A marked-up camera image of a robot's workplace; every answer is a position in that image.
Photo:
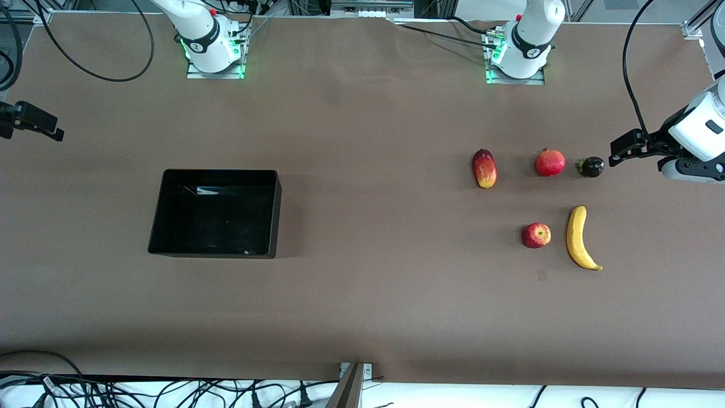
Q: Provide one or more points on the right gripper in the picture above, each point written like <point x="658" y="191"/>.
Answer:
<point x="22" y="117"/>

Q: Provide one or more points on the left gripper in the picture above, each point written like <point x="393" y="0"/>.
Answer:
<point x="659" y="141"/>

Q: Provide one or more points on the yellow banana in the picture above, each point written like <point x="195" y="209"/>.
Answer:
<point x="576" y="238"/>

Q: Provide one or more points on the red yellow apple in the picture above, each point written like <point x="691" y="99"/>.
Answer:
<point x="536" y="235"/>

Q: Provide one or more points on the black plastic tray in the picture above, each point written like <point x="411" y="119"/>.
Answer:
<point x="215" y="221"/>

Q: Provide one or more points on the dark purple mangosteen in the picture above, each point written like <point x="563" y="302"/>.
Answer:
<point x="592" y="166"/>

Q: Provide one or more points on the red pomegranate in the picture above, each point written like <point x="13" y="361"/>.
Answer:
<point x="550" y="162"/>

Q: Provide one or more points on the red yellow mango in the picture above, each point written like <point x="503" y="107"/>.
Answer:
<point x="485" y="168"/>

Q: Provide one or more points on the white power strip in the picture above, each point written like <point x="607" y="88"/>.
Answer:
<point x="371" y="7"/>

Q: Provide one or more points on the grey metal beam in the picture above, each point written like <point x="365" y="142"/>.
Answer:
<point x="348" y="391"/>

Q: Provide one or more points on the aluminium frame profile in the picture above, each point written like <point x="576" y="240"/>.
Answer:
<point x="22" y="17"/>
<point x="699" y="20"/>

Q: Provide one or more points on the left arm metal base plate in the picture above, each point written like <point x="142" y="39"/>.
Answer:
<point x="538" y="80"/>

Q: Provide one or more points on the silver corner bracket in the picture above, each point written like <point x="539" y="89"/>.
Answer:
<point x="367" y="371"/>

